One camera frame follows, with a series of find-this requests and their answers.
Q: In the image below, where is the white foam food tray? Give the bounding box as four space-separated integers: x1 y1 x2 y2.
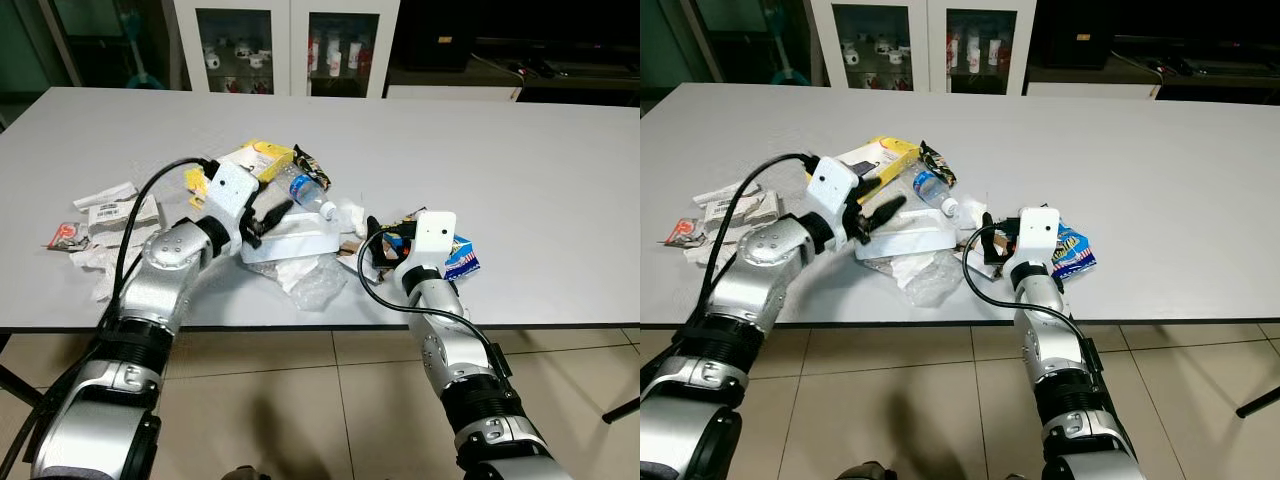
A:
855 203 958 263
240 208 343 266

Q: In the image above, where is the clear plastic bottle blue label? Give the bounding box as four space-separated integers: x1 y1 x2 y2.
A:
288 170 339 221
912 168 962 219

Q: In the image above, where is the yellow snack packet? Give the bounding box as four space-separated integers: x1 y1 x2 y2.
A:
835 135 922 191
185 138 298 198

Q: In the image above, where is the dark crumpled snack bag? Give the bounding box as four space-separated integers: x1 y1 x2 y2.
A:
290 145 333 191
918 140 959 189

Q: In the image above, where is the clear crumpled plastic bag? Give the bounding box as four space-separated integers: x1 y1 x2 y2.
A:
275 255 351 312
890 250 967 307

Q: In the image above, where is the white packet with printed label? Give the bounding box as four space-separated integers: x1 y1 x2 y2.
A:
85 195 161 237
700 192 777 227

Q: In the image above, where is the white paper strip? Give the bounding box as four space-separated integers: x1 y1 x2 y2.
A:
692 180 757 206
72 182 139 209

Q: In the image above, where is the grey folding table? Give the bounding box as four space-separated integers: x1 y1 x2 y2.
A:
640 83 1280 419
0 87 641 426

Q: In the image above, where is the white glass door cabinet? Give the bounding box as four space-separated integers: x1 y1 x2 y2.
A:
175 0 401 99
810 0 1041 97

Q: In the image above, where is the black speaker box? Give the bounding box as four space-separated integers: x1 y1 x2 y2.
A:
1040 0 1117 69
400 0 481 71

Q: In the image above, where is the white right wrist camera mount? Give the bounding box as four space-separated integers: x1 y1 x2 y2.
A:
1018 207 1062 264
413 210 458 271

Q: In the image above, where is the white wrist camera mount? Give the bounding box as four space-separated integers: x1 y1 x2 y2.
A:
1018 207 1062 264
808 157 864 218
205 160 262 231
413 210 458 271

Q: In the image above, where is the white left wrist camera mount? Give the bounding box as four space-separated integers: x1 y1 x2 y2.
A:
205 160 262 231
808 157 864 218

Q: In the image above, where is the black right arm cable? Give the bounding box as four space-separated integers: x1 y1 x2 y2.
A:
357 228 513 379
961 222 1101 373

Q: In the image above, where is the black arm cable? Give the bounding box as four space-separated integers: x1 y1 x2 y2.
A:
100 157 219 331
961 222 1101 373
357 228 513 379
700 153 819 326

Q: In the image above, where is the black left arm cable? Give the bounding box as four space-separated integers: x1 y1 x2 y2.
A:
700 153 819 326
100 157 219 331

